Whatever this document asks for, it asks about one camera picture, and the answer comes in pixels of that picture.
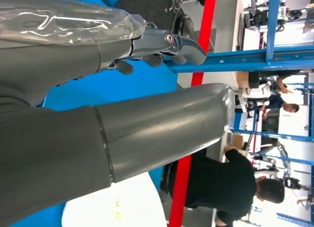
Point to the red barrier belt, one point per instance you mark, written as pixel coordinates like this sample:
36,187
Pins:
206,24

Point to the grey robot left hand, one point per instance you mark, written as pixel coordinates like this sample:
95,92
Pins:
159,128

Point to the grey humanoid robot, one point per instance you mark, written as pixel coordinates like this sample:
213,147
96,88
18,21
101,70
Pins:
281,160

